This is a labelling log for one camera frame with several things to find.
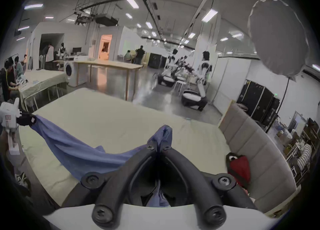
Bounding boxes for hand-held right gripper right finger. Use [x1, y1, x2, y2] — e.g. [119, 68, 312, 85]
[159, 145, 258, 227]

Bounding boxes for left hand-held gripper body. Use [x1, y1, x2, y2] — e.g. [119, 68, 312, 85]
[0, 97, 23, 155]

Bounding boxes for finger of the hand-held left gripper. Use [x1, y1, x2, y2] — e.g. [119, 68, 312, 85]
[21, 111, 37, 127]

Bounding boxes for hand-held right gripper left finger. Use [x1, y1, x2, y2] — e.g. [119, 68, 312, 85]
[61, 142, 159, 228]

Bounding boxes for blue shirt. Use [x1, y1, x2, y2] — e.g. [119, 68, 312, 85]
[31, 115, 173, 207]

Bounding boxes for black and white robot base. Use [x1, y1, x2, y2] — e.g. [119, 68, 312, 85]
[181, 88, 208, 112]

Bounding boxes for low table with pale sheet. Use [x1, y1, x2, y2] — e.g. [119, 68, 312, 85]
[19, 70, 67, 112]

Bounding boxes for group of people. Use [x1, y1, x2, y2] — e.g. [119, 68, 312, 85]
[0, 54, 28, 102]

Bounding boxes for red bag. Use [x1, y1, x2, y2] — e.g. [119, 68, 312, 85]
[226, 152, 251, 190]

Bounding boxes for white washing machine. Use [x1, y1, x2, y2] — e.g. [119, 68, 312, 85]
[63, 60, 81, 87]

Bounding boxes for person's legs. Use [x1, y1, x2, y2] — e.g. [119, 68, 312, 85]
[0, 154, 59, 227]

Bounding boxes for padded beige headboard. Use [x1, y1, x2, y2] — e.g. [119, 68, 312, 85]
[217, 101, 302, 214]

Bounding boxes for bed with beige sheet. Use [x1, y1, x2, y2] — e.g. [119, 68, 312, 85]
[19, 87, 252, 214]

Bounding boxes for long wooden table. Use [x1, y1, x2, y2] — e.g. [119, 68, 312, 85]
[74, 59, 145, 101]

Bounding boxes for white stool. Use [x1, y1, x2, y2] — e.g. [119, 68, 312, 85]
[174, 80, 187, 97]

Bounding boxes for cluttered shelf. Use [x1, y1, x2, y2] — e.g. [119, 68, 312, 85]
[275, 111, 319, 182]

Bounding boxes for stack of black cases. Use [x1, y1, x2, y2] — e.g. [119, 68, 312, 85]
[236, 79, 280, 127]

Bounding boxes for white humanoid robot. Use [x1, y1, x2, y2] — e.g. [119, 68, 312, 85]
[196, 51, 213, 99]
[156, 49, 181, 87]

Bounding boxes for grey umbrella lamp on stand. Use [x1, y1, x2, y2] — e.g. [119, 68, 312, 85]
[247, 0, 310, 134]

